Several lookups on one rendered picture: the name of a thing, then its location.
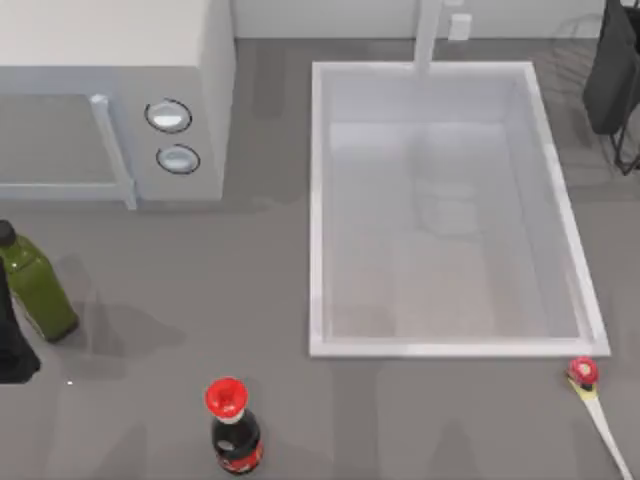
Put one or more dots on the white sink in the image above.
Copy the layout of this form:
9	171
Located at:
450	225

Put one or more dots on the green bottle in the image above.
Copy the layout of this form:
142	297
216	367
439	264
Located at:
37	290

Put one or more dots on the tall white tap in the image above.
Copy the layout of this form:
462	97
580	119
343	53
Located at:
427	35

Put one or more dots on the pale microwave oven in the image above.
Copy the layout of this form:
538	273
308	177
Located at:
210	75

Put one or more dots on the round microwave knob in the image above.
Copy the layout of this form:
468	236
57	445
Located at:
178	159
168	115

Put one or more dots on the dark cola bottle red cap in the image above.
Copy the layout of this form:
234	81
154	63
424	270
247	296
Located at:
234	430

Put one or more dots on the white wall socket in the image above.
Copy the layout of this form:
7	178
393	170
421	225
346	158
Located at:
459	26

